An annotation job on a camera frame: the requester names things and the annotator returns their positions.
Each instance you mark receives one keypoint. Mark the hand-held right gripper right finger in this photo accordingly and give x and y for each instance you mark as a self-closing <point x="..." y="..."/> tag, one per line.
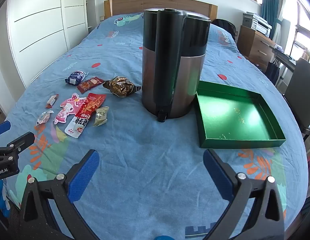
<point x="217" y="172"/>

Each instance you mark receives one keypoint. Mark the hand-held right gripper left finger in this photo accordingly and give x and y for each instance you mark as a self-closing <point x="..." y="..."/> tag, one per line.
<point x="85" y="175"/>

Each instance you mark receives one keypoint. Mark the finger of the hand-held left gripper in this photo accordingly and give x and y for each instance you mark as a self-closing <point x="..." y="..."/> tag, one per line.
<point x="2" y="128"/>
<point x="20" y="141"/>

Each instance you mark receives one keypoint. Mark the pink white wrapper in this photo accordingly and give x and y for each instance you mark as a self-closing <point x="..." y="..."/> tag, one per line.
<point x="43" y="117"/>

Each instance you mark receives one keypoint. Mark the small red white candy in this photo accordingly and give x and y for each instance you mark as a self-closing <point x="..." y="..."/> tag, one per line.
<point x="52" y="100"/>

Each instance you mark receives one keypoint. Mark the pink cartoon-shaped packet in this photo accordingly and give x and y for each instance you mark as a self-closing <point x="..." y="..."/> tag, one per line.
<point x="67" y="107"/>

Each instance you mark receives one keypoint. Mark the green cardboard box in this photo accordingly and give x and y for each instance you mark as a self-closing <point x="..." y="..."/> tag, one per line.
<point x="232" y="115"/>

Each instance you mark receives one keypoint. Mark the small beige pastry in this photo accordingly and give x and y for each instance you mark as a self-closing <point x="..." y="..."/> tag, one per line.
<point x="101" y="116"/>

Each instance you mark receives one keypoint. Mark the red and white long packet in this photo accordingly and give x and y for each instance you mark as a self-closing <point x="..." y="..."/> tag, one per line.
<point x="91" y="103"/>

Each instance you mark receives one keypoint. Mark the blue white food packet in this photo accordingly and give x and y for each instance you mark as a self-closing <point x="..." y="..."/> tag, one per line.
<point x="76" y="77"/>

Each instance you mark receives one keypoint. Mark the dark red packet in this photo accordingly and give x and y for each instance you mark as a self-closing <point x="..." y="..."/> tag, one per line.
<point x="90" y="84"/>

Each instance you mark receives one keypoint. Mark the brown gold crinkled packet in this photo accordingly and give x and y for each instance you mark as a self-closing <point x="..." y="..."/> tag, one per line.
<point x="120" y="86"/>

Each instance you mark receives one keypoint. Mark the black and brown electric kettle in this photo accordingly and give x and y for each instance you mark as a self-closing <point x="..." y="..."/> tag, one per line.
<point x="170" y="80"/>

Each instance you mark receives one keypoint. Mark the black hanging bag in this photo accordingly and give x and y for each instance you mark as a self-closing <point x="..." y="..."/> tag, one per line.
<point x="272" y="72"/>

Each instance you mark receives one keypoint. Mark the white wardrobe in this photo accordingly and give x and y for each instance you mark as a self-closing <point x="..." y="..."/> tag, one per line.
<point x="40" y="17"/>

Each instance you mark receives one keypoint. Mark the grey office chair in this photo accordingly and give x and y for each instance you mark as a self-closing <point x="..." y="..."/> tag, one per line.
<point x="302" y="90"/>

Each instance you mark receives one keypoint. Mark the grey desk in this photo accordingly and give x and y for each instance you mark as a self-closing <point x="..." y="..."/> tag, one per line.
<point x="287" y="60"/>

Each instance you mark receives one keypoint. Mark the wooden drawer cabinet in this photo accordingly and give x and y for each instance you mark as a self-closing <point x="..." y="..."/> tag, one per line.
<point x="254" y="45"/>

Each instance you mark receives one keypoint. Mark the white printer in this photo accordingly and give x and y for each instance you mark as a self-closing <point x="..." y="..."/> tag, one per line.
<point x="257" y="22"/>

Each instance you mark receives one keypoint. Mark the window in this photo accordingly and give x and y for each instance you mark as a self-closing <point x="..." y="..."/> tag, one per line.
<point x="302" y="27"/>

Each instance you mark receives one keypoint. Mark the long teal curtain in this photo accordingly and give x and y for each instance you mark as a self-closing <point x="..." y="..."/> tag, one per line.
<point x="268" y="5"/>

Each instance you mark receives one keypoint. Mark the wooden headboard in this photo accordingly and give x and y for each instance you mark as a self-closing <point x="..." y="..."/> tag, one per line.
<point x="135" y="6"/>

